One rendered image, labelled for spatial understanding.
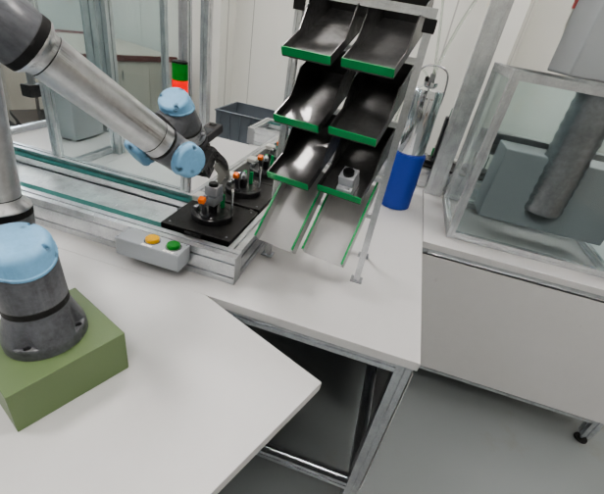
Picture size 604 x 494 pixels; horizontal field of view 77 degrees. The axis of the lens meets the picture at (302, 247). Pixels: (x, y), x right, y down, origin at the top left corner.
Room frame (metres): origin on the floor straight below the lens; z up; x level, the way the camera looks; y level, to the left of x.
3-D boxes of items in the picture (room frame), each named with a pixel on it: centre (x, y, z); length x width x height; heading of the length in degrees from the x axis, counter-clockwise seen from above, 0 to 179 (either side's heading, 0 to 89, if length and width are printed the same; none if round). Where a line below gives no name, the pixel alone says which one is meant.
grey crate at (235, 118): (3.26, 0.55, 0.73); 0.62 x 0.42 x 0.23; 79
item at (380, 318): (1.57, 0.24, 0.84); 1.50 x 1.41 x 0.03; 79
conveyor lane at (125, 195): (1.21, 0.61, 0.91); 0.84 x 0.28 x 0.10; 79
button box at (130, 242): (0.94, 0.44, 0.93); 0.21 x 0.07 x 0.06; 79
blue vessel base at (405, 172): (1.81, -0.42, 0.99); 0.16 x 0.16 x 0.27
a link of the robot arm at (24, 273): (0.54, 0.50, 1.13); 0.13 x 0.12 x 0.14; 51
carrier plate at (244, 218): (1.13, 0.32, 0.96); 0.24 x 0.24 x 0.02; 79
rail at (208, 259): (1.03, 0.62, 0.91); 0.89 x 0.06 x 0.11; 79
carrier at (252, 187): (1.39, 0.27, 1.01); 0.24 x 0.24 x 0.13; 79
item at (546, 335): (1.69, -1.11, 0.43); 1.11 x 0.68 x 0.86; 79
